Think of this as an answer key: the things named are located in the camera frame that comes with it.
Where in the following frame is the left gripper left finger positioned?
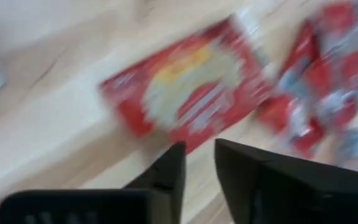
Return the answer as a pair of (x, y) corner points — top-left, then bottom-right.
(122, 139), (188, 224)

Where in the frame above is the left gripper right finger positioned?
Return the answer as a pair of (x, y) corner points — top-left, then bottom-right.
(214, 138), (358, 224)

